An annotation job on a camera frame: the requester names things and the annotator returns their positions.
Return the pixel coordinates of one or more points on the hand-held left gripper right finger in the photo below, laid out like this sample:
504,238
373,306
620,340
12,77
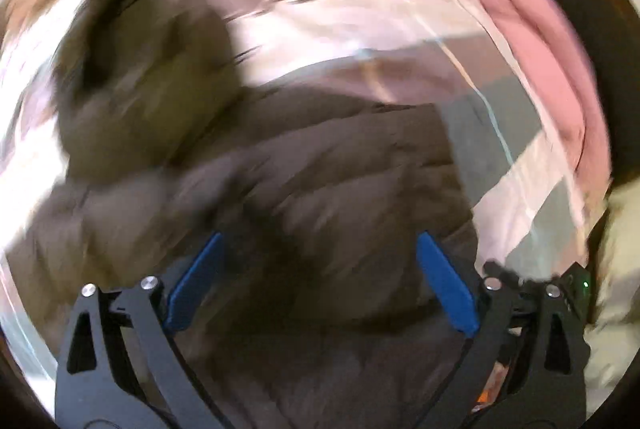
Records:
450,289

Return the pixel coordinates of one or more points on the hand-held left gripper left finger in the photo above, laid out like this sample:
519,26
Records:
192,284

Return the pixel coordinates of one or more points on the brown puffer jacket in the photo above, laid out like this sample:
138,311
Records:
310,159

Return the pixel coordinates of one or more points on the cream cloth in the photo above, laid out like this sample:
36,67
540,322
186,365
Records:
617,269

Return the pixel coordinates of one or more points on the plaid blanket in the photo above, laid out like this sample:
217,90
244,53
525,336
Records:
480,149

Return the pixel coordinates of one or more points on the pink garment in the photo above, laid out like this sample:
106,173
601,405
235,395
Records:
550,59

